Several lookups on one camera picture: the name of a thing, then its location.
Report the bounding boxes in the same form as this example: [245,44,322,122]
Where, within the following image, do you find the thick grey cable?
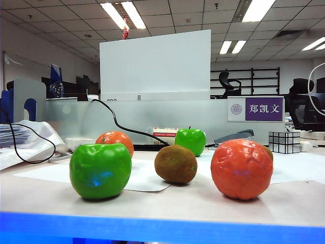
[48,150,74,163]

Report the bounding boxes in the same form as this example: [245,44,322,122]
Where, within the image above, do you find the large red-orange tomato fruit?
[210,139,274,201]

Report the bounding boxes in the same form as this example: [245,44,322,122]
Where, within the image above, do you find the white paper sheet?
[12,158,171,192]
[197,149,325,185]

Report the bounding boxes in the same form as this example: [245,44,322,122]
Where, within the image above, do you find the white plastic bag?
[0,119,67,170]

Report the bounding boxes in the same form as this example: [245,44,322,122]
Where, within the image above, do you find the brown toy kiwi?
[263,145,274,162]
[154,144,198,185]

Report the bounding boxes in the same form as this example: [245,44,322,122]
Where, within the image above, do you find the grey stapler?
[214,129,254,147]

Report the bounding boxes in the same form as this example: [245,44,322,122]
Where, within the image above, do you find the black mesh office chair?
[284,78,325,132]

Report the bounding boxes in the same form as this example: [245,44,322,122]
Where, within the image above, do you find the stack of papers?
[0,124,33,148]

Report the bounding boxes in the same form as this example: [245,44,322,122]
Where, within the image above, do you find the dark background cabinets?
[41,74,100,102]

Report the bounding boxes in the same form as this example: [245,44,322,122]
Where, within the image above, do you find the green apple blue patch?
[69,142,133,200]

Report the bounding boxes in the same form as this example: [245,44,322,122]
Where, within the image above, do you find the grey file holder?
[12,77,47,123]

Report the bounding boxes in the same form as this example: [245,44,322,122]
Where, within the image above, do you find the orange toy orange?
[95,131,135,158]

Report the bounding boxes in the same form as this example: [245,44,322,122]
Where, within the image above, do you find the green toy apple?
[174,126,207,157]

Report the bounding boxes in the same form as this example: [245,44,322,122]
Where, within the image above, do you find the fluorescent ceiling light panel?
[302,37,325,51]
[100,1,147,30]
[241,0,276,22]
[219,40,247,54]

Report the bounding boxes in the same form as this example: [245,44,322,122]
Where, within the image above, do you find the silver mirror cube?
[268,131,301,155]

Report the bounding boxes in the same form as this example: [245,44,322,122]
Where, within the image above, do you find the white power adapter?
[64,137,96,151]

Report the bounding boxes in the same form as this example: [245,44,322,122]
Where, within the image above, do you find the white partition board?
[99,29,212,102]

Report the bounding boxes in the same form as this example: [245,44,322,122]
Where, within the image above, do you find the blue file folder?
[0,88,37,124]

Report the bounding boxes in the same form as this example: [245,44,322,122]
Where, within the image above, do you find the small white object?
[300,140,313,153]

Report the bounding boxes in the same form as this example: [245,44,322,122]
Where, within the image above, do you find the black shelf rack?
[210,67,281,99]

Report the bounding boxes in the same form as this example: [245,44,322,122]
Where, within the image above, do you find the blue crystal trophy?
[49,64,64,99]

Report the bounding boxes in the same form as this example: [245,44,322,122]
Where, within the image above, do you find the blue table edge strip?
[0,211,325,244]

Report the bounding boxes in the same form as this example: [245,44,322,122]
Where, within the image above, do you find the purple white name plate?
[227,96,285,123]

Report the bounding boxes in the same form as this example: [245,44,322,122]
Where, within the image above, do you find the thin black cable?
[0,108,56,164]

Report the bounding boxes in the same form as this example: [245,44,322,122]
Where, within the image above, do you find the clear bottle red label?
[146,126,180,145]

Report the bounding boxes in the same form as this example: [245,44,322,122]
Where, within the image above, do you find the white cable loop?
[307,62,325,116]

